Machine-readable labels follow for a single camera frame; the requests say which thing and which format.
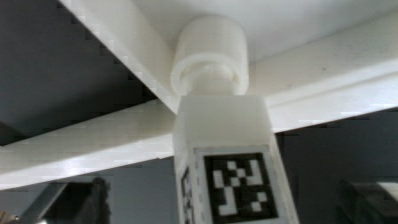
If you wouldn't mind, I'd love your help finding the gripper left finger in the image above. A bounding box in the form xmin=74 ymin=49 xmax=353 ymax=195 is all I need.
xmin=10 ymin=178 xmax=111 ymax=224

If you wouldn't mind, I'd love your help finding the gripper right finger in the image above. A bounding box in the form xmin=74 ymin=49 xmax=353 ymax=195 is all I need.
xmin=335 ymin=180 xmax=398 ymax=224

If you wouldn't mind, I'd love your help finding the white table leg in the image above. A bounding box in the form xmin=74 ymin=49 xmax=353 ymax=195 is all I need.
xmin=172 ymin=63 xmax=300 ymax=224

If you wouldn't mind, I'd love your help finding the white square table top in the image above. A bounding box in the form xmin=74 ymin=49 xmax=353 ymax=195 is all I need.
xmin=58 ymin=0 xmax=398 ymax=107

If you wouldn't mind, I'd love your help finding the white U-shaped fence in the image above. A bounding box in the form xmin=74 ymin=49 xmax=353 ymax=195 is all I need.
xmin=0 ymin=70 xmax=398 ymax=190

